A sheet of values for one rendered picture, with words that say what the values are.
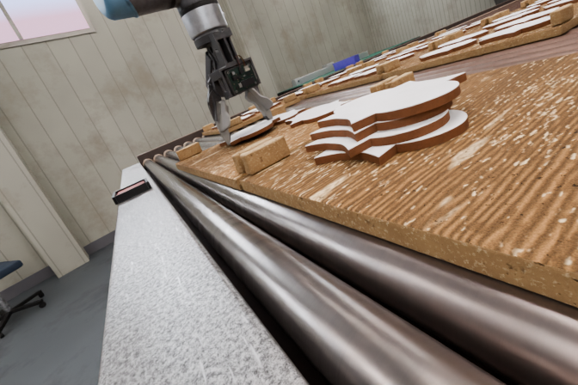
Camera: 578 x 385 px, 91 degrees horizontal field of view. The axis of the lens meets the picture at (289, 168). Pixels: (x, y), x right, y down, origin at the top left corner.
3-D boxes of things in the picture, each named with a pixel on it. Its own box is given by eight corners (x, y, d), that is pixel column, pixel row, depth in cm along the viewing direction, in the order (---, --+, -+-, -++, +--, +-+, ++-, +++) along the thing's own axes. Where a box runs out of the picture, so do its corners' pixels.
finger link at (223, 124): (224, 145, 55) (223, 97, 54) (213, 144, 60) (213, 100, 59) (238, 145, 57) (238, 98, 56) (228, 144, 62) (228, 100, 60)
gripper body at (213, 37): (230, 100, 53) (200, 33, 49) (216, 104, 60) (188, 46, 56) (263, 86, 56) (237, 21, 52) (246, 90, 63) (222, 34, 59)
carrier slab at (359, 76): (380, 80, 87) (376, 66, 86) (307, 98, 123) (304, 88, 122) (445, 49, 101) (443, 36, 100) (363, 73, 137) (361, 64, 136)
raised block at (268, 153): (252, 176, 33) (242, 155, 32) (246, 175, 35) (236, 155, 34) (292, 155, 36) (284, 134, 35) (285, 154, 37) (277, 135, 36)
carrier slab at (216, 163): (240, 191, 35) (235, 180, 34) (177, 169, 70) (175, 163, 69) (408, 95, 50) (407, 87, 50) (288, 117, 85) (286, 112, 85)
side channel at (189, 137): (146, 174, 137) (136, 155, 135) (145, 173, 142) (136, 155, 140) (523, 3, 306) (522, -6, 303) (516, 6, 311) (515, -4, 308)
